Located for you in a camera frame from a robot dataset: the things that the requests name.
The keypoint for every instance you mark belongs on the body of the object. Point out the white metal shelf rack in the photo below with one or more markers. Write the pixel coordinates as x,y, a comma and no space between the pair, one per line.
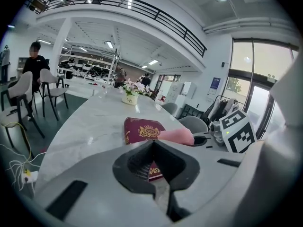
90,65

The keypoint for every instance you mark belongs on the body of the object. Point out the black balcony railing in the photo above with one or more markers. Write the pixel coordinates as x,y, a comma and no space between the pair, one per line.
165,20

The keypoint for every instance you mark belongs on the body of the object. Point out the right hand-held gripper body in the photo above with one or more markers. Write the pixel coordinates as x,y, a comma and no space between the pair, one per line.
239,131

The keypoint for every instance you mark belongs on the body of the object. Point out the blue wall poster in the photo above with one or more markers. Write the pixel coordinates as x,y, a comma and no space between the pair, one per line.
215,85

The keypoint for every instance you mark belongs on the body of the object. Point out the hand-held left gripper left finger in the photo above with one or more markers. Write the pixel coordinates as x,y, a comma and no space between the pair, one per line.
99,197

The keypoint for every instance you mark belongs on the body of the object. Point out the grey shell chair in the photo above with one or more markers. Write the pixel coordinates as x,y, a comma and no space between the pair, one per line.
169,107
193,124

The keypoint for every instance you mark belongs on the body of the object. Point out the black phone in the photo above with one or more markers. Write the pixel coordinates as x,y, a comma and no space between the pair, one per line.
11,113

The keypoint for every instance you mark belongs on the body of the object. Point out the white pot of pink flowers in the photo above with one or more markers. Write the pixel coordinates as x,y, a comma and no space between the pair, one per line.
129,100

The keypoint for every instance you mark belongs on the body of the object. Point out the white power strip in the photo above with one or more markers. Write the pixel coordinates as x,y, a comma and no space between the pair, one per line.
29,176

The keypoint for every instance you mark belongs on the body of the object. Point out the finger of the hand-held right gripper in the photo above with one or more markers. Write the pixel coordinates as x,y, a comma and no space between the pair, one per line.
216,147
203,134

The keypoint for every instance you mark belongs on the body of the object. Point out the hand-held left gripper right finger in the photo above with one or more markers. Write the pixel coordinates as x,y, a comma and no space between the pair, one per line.
213,185

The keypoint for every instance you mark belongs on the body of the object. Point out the white chair with black legs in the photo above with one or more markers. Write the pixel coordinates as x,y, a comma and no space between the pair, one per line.
21,89
47,75

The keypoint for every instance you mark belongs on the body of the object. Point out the white storage cabinet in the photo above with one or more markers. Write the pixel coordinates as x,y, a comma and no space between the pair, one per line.
180,93

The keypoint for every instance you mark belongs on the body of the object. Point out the dark red book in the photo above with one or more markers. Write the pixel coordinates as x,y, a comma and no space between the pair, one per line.
139,129

